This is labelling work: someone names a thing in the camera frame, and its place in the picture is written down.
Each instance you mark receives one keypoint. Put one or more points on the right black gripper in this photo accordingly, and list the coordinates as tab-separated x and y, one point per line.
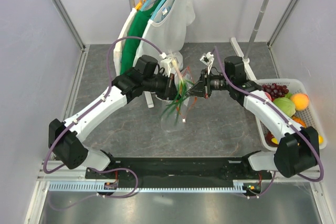
203	83

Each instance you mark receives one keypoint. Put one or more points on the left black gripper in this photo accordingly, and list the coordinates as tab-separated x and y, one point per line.
170	92

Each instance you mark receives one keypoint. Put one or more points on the green onion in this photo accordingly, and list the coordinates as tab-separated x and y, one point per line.
175	111

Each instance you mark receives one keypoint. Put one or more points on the clear zip top bag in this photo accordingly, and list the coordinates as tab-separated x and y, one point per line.
173	117

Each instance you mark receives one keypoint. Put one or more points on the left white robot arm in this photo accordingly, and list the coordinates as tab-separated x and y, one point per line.
65	138

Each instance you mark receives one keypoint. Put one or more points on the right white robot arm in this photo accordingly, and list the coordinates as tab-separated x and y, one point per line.
298	147

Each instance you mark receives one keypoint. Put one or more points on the front white t-shirt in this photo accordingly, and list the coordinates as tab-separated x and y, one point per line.
167	26

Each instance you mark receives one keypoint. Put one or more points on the green t-shirt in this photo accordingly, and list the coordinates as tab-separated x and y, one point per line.
124	51

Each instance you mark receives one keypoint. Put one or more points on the purple grapes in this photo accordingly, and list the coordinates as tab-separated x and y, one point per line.
276	90

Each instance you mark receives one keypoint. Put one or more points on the green cabbage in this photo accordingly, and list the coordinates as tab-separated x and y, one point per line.
285	105

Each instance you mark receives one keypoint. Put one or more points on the peach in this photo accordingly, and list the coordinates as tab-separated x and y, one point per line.
300	100

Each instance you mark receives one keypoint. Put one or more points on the orange fruit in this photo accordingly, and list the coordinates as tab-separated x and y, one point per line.
299	120

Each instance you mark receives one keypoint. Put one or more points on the white plastic basket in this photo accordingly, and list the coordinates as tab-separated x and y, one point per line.
308	115

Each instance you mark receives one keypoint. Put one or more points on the yellow banana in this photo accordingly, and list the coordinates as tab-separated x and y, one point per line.
320	139

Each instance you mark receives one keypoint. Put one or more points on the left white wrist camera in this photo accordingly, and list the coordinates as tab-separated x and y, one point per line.
166	63

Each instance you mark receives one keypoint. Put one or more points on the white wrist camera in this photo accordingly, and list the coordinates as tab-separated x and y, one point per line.
208	60
166	63

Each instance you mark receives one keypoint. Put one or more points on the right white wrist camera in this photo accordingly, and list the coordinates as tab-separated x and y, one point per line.
208	60

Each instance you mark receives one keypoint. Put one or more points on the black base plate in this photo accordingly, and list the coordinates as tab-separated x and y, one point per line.
188	171

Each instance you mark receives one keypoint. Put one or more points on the grey cable duct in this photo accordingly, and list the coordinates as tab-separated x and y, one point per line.
104	187

